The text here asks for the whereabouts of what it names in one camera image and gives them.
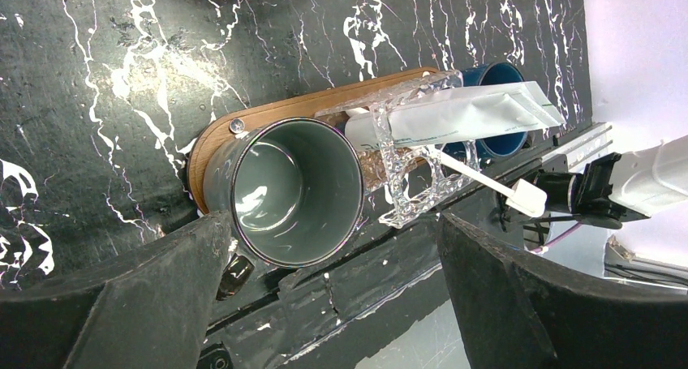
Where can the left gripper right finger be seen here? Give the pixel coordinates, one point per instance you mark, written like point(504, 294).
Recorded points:
point(518, 310)

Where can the grey green mug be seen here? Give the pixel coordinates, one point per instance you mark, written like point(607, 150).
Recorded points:
point(293, 191)

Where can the black capped toothpaste tube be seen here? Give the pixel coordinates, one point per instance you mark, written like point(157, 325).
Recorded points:
point(447, 116)

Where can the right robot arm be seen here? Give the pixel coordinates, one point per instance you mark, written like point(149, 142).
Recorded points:
point(613, 189)

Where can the dark blue mug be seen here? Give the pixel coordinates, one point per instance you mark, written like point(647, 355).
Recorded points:
point(499, 135)

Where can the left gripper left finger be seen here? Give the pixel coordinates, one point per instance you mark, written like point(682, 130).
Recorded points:
point(147, 308)

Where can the clear packaged toothbrushes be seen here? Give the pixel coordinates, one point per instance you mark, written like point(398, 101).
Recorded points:
point(412, 178)

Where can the brown wooden oval tray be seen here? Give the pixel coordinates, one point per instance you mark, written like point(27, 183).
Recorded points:
point(218, 132)

